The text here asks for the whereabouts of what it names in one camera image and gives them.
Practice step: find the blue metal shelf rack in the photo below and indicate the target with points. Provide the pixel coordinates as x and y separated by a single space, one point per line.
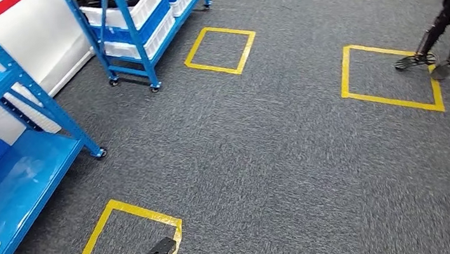
22 174

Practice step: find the blue wheeled metal rack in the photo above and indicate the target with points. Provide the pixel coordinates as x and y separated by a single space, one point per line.
137 47

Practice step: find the white bin with black parts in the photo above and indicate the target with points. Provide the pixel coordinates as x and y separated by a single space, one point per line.
139 6

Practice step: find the yellow floor tape square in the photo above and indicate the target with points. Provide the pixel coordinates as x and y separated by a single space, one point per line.
93 238

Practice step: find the white car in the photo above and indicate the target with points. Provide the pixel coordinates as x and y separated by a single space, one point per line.
51 48

